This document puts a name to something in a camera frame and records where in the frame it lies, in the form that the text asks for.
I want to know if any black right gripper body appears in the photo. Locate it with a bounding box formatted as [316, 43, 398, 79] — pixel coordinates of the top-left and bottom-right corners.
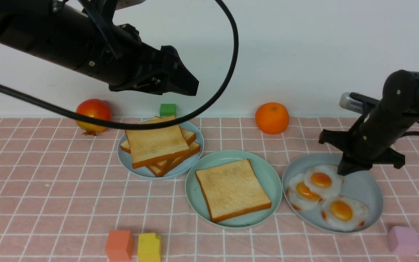
[319, 121, 406, 169]

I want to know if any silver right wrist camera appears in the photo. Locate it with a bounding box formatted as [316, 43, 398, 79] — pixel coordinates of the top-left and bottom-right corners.
[339, 92, 380, 115]

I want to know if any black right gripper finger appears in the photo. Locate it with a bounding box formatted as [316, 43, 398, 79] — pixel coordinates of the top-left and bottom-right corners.
[337, 155, 373, 176]

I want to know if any fried egg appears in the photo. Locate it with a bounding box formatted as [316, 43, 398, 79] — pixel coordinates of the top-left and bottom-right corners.
[304, 165, 344, 199]
[321, 196, 369, 232]
[286, 174, 323, 211]

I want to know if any green cube block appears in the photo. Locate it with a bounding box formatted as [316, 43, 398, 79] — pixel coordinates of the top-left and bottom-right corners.
[159, 103, 177, 118]

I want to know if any pink checkered tablecloth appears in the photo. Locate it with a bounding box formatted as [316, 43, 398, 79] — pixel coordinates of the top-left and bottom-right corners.
[0, 118, 419, 262]

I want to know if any teal centre plate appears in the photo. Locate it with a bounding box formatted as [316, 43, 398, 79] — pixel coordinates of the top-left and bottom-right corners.
[185, 150, 283, 230]

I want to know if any orange cube block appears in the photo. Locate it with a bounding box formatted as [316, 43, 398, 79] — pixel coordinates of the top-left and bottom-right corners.
[105, 230, 134, 262]

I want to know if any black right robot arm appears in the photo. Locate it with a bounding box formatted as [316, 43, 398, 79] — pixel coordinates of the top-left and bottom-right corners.
[319, 70, 419, 176]

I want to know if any yellow cube block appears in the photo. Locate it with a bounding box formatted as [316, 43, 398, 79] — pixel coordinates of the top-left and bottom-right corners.
[137, 233, 161, 262]

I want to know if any pink cube block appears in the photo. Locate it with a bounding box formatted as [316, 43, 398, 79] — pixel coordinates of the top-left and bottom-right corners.
[387, 226, 419, 257]

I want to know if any orange fruit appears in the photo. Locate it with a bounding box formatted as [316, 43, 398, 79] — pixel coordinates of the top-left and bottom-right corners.
[255, 102, 290, 135]

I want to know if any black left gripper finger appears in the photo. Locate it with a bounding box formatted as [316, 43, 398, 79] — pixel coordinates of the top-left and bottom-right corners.
[159, 55, 199, 96]

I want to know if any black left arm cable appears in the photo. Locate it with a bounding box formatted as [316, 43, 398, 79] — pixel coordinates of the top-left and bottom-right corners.
[0, 0, 239, 131]

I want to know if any blue-grey bread plate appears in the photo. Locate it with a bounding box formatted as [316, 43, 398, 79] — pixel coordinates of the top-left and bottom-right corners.
[117, 122, 204, 180]

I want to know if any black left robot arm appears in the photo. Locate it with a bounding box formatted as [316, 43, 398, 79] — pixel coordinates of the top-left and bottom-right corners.
[0, 0, 199, 96]

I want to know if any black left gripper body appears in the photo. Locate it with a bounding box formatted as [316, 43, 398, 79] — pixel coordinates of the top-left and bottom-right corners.
[109, 24, 179, 95]

